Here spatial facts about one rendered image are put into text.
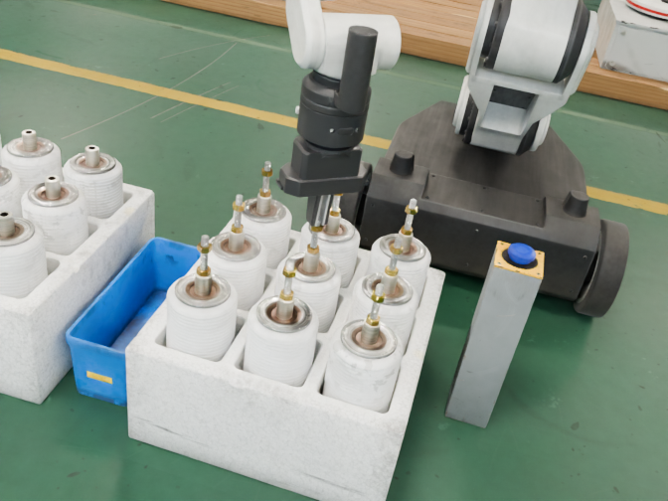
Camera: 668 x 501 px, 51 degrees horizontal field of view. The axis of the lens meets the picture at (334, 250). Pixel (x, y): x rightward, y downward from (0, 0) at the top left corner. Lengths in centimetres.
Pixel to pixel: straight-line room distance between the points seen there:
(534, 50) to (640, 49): 169
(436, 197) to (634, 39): 163
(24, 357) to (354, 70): 64
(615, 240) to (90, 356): 97
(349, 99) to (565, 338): 80
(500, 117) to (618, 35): 143
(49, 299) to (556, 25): 90
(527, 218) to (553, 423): 40
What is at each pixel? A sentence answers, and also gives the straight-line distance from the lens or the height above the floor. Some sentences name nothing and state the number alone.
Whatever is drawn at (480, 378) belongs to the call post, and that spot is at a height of 10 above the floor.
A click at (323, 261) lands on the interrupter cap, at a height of 25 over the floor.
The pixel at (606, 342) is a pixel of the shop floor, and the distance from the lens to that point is 151.
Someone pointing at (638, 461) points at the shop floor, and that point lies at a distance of 130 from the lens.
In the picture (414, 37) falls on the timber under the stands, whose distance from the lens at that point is 283.
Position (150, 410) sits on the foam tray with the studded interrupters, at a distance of 106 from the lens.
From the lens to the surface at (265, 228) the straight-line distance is 112.
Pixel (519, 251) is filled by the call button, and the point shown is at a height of 33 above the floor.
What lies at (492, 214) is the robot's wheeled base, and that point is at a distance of 141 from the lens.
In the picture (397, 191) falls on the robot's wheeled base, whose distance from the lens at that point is 140.
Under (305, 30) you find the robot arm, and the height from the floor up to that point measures 61.
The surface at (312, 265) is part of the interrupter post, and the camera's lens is 102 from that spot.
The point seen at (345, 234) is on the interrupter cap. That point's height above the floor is 25.
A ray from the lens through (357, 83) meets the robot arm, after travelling 83.
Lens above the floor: 85
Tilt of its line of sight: 34 degrees down
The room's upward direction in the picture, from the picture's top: 10 degrees clockwise
